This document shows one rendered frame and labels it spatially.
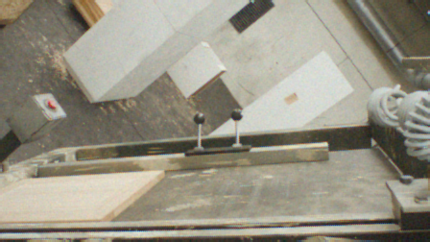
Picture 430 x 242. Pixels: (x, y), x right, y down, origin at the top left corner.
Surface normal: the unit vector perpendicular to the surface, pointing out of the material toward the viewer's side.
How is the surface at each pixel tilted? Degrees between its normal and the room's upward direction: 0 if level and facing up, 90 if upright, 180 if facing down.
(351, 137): 90
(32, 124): 90
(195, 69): 90
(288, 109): 90
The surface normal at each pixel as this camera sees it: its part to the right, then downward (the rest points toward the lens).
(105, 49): -0.25, 0.13
